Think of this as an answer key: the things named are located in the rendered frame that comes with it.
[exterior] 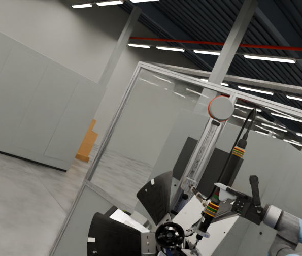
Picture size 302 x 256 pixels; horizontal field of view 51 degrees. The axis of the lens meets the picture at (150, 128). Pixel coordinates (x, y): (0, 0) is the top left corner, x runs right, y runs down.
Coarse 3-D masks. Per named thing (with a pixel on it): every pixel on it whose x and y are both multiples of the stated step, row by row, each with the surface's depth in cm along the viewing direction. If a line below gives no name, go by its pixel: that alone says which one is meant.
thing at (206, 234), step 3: (204, 210) 128; (201, 213) 128; (204, 213) 126; (201, 219) 126; (198, 225) 126; (195, 228) 123; (195, 231) 122; (198, 231) 121; (201, 231) 122; (201, 234) 120; (204, 234) 120; (207, 234) 121; (207, 237) 121
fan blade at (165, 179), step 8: (160, 176) 153; (168, 176) 150; (160, 184) 149; (168, 184) 146; (144, 192) 154; (152, 192) 150; (160, 192) 146; (168, 192) 143; (144, 200) 152; (152, 200) 148; (160, 200) 143; (168, 200) 140; (152, 208) 146; (160, 208) 141; (168, 208) 137; (152, 216) 144; (160, 216) 139
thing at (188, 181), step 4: (188, 176) 190; (184, 180) 187; (188, 180) 181; (192, 180) 184; (184, 184) 181; (188, 184) 181; (192, 184) 181; (196, 184) 181; (184, 188) 181; (188, 188) 181; (188, 192) 181
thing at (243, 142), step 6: (246, 138) 124; (240, 144) 123; (246, 144) 123; (204, 216) 123; (210, 216) 122; (204, 222) 122; (210, 222) 123; (198, 228) 124; (204, 228) 122; (198, 234) 123
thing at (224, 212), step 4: (228, 200) 143; (232, 200) 142; (220, 204) 143; (224, 204) 141; (228, 204) 139; (232, 204) 138; (220, 208) 139; (224, 208) 137; (228, 208) 135; (220, 212) 134; (224, 212) 133; (228, 212) 132; (232, 212) 131; (236, 212) 130; (216, 216) 132; (220, 216) 131; (224, 216) 130; (228, 216) 129; (232, 216) 128; (212, 220) 130; (216, 220) 129; (196, 224) 135
